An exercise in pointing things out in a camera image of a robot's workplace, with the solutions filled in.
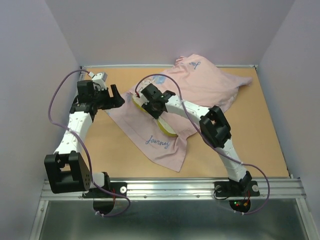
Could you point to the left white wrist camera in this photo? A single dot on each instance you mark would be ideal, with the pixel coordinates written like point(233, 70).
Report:
point(99, 79)

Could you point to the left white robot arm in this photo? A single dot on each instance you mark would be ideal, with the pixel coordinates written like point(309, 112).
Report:
point(66, 169)

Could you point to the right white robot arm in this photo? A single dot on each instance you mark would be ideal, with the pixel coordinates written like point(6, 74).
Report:
point(211, 123)

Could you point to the pink cartoon pillowcase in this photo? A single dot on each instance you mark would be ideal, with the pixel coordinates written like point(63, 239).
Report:
point(201, 83)

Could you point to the cream yellow pillow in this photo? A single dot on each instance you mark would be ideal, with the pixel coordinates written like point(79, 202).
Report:
point(161, 123)

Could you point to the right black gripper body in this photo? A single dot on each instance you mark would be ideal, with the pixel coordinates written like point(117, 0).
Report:
point(153, 110)

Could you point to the aluminium front rail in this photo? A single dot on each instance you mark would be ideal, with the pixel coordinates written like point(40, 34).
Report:
point(183, 189)

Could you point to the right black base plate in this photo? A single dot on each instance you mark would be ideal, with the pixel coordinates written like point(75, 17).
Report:
point(225, 189)

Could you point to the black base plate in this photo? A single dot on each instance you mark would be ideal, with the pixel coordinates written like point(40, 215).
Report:
point(225, 189)
point(119, 188)

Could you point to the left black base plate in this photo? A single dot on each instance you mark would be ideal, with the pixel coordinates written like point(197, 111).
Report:
point(119, 188)

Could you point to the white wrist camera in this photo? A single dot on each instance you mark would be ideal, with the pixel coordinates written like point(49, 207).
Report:
point(99, 79)
point(140, 99)

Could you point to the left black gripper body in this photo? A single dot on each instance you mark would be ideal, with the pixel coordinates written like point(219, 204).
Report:
point(102, 99)

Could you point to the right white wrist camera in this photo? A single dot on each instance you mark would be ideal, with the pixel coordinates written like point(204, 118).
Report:
point(140, 99)

